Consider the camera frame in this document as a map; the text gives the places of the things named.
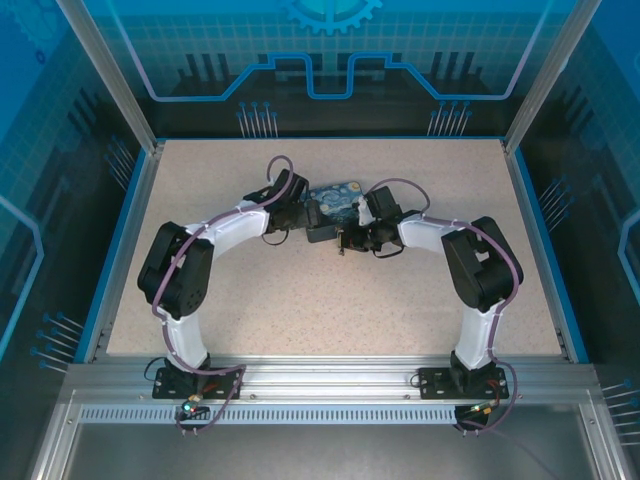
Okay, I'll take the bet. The starry night print tin box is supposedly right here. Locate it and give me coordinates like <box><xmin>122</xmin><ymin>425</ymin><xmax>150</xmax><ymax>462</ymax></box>
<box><xmin>302</xmin><ymin>178</ymin><xmax>369</xmax><ymax>245</ymax></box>

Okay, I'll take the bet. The left LED connector module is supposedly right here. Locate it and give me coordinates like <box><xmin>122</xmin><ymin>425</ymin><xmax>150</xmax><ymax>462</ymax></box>
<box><xmin>180</xmin><ymin>396</ymin><xmax>210</xmax><ymax>420</ymax></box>

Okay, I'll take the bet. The led connector module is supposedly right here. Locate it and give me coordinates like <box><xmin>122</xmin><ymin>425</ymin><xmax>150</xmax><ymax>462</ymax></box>
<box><xmin>180</xmin><ymin>396</ymin><xmax>210</xmax><ymax>420</ymax></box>
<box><xmin>468</xmin><ymin>398</ymin><xmax>502</xmax><ymax>417</ymax></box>

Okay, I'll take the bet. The right LED connector module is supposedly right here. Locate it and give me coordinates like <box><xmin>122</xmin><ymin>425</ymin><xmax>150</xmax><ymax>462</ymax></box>
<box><xmin>468</xmin><ymin>398</ymin><xmax>502</xmax><ymax>417</ymax></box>

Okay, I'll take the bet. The grey metal shelf panel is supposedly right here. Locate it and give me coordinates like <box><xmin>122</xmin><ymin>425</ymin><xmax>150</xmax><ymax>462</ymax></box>
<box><xmin>63</xmin><ymin>423</ymin><xmax>599</xmax><ymax>480</ymax></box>

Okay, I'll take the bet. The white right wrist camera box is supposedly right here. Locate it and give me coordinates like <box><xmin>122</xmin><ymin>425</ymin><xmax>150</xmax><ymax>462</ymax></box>
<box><xmin>355</xmin><ymin>196</ymin><xmax>375</xmax><ymax>227</ymax></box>

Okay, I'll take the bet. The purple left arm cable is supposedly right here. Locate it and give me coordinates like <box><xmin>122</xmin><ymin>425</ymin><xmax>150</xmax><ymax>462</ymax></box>
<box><xmin>151</xmin><ymin>155</ymin><xmax>297</xmax><ymax>437</ymax></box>

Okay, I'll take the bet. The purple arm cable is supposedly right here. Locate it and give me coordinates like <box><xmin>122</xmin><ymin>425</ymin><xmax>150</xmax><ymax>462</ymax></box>
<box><xmin>151</xmin><ymin>155</ymin><xmax>297</xmax><ymax>437</ymax></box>
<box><xmin>370</xmin><ymin>178</ymin><xmax>556</xmax><ymax>480</ymax></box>

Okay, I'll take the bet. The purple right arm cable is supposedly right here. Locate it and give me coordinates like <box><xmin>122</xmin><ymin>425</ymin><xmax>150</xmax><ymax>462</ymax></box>
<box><xmin>370</xmin><ymin>178</ymin><xmax>556</xmax><ymax>480</ymax></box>

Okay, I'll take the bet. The aluminium front mounting rail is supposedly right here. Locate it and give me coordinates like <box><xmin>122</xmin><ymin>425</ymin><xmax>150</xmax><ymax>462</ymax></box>
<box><xmin>64</xmin><ymin>355</ymin><xmax>597</xmax><ymax>402</ymax></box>

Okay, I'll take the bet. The aluminium side rail blue edge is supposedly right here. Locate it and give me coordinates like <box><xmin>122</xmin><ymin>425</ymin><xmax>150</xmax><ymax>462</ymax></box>
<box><xmin>79</xmin><ymin>142</ymin><xmax>167</xmax><ymax>365</ymax></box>
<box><xmin>501</xmin><ymin>139</ymin><xmax>592</xmax><ymax>365</ymax></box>

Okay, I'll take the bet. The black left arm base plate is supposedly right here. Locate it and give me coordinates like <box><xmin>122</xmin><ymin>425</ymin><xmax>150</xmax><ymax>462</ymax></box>
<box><xmin>152</xmin><ymin>366</ymin><xmax>245</xmax><ymax>401</ymax></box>

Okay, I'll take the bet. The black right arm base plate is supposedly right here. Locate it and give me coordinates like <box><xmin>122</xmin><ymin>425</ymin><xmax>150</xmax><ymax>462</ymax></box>
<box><xmin>416</xmin><ymin>365</ymin><xmax>517</xmax><ymax>401</ymax></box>

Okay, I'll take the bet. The slotted grey cable duct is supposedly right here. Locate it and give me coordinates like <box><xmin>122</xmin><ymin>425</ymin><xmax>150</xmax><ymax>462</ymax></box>
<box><xmin>78</xmin><ymin>405</ymin><xmax>462</xmax><ymax>427</ymax></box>

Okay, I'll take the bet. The aluminium frame post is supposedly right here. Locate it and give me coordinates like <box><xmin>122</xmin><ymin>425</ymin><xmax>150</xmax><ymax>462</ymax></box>
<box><xmin>54</xmin><ymin>0</ymin><xmax>167</xmax><ymax>154</ymax></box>
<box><xmin>501</xmin><ymin>0</ymin><xmax>601</xmax><ymax>156</ymax></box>

